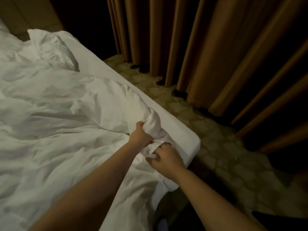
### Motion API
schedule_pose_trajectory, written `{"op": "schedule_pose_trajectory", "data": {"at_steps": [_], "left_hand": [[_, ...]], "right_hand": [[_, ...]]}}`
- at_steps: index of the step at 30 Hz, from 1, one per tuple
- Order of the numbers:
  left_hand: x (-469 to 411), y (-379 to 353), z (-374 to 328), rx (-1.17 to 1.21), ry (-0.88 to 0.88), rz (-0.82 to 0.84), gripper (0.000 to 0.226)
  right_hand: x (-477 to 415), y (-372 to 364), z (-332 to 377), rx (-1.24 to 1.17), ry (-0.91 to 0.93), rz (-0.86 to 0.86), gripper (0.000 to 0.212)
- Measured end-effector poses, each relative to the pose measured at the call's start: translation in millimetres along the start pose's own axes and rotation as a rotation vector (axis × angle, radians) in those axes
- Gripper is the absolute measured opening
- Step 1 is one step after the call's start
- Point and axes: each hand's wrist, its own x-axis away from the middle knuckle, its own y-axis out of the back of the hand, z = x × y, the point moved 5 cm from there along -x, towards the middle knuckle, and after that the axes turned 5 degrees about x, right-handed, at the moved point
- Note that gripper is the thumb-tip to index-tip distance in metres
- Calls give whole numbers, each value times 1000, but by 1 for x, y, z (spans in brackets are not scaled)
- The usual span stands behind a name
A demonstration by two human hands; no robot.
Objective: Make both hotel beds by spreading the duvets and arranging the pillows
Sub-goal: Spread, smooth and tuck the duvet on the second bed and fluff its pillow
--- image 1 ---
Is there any person's left hand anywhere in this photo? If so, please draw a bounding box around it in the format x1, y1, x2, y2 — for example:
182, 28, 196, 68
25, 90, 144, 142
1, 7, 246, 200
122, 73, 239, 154
127, 121, 155, 153

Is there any person's right hand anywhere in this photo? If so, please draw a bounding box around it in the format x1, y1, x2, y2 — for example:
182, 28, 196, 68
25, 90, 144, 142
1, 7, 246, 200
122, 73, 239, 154
146, 143, 187, 181

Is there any white bed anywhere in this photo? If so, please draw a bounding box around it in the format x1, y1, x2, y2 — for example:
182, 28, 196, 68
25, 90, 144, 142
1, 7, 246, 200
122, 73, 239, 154
55, 30, 202, 191

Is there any white duvet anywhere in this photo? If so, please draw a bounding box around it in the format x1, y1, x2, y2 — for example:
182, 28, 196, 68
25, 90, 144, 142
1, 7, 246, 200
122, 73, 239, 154
0, 29, 180, 231

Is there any person's right forearm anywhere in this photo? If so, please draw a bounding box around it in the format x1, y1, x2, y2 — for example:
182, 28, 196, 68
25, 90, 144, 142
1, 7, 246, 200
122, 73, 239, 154
171, 168, 268, 231

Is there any person's left forearm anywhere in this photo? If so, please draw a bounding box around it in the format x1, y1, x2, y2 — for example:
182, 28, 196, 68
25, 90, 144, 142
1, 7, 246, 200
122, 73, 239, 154
29, 142, 140, 231

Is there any brown curtain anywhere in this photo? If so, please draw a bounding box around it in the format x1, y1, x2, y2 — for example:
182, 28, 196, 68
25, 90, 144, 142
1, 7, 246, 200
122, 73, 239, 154
106, 0, 308, 154

